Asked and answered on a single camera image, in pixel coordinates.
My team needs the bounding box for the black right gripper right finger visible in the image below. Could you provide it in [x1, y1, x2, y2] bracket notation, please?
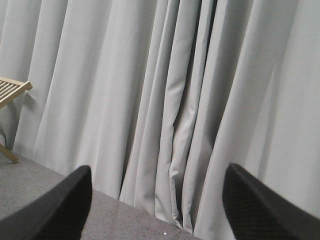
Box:
[222, 163, 320, 240]

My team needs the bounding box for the wooden folding rack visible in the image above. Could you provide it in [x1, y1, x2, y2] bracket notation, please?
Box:
[0, 76, 33, 164]

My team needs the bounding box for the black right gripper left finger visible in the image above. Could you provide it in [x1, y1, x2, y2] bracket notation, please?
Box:
[0, 165, 92, 240]

